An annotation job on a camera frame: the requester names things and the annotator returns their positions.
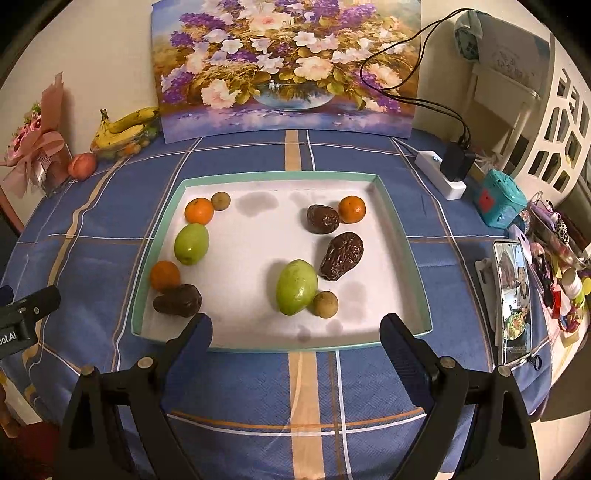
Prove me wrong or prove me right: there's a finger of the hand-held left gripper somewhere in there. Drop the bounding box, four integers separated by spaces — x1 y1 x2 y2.
9 285 62 324

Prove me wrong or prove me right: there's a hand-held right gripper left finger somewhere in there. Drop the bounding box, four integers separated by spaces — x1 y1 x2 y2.
54 313 214 480

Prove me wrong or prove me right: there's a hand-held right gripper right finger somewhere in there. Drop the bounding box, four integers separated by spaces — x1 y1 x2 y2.
379 313 541 480

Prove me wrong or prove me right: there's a small orange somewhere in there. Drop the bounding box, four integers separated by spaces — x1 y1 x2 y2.
185 198 215 225
338 196 367 224
150 260 181 292

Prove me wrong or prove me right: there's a green apple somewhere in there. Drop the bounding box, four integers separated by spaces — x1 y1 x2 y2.
174 223 210 266

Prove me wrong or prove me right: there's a green pear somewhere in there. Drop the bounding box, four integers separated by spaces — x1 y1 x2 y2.
276 259 319 316

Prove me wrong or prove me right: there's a white tray with teal rim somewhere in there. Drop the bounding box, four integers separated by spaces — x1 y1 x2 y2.
130 172 433 354

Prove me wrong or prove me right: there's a person's left hand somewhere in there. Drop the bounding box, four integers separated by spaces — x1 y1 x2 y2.
0 382 21 437

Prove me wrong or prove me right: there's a blue plaid tablecloth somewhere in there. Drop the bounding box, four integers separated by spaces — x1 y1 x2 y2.
0 127 555 480

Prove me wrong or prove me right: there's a grey phone stand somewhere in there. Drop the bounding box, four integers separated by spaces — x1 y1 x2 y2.
475 258 502 347

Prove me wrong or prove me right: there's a smartphone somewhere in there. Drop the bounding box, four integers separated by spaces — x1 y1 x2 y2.
493 240 533 367

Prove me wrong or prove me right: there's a red peach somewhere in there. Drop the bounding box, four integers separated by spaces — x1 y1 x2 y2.
68 152 98 180

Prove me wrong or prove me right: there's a pink wrapped flower bouquet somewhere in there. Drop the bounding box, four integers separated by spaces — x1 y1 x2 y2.
0 71 72 199

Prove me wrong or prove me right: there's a white power strip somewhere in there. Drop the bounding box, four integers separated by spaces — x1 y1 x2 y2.
414 150 466 201

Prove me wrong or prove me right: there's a glass fruit bowl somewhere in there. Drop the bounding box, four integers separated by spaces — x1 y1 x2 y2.
90 124 162 160

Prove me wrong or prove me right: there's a teal plastic box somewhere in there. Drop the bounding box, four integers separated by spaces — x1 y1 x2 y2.
475 169 528 228

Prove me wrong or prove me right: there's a small white bottle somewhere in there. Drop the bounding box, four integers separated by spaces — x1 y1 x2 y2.
561 268 583 301

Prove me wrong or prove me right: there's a pile of small accessories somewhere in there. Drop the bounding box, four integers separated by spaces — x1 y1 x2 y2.
526 194 591 342

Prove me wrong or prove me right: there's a black charger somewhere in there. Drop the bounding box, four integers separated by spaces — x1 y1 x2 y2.
442 142 476 183

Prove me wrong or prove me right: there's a yellow banana bunch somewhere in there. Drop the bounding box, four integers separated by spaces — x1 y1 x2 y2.
92 107 160 147

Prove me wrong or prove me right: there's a white lattice plastic chair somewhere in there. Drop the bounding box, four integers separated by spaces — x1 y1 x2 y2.
512 28 591 208

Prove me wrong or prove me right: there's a flower painting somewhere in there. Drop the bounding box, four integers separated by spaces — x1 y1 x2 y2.
151 0 423 144

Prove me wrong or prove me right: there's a green patterned cloth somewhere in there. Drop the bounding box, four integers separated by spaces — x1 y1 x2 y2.
454 11 483 63

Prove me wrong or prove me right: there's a black charger cable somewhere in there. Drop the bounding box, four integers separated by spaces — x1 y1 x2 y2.
360 18 472 148

